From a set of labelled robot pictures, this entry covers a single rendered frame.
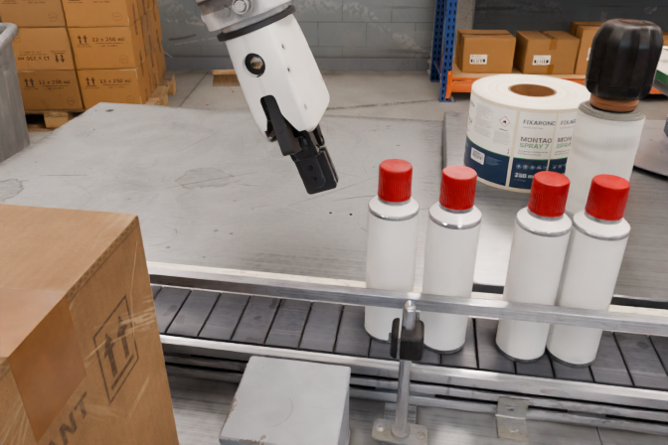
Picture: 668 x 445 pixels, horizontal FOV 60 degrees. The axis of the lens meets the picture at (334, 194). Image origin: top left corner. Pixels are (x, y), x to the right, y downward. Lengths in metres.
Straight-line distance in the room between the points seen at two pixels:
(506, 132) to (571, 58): 3.55
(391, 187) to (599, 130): 0.36
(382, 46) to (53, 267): 4.68
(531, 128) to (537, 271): 0.41
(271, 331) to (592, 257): 0.35
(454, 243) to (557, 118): 0.44
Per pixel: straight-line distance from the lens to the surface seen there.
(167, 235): 0.97
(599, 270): 0.60
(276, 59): 0.50
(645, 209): 1.03
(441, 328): 0.63
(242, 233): 0.95
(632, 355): 0.72
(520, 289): 0.61
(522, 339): 0.64
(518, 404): 0.66
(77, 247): 0.40
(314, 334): 0.67
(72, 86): 3.90
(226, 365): 0.68
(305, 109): 0.51
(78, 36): 3.80
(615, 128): 0.83
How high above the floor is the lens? 1.32
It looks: 27 degrees down
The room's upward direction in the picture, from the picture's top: straight up
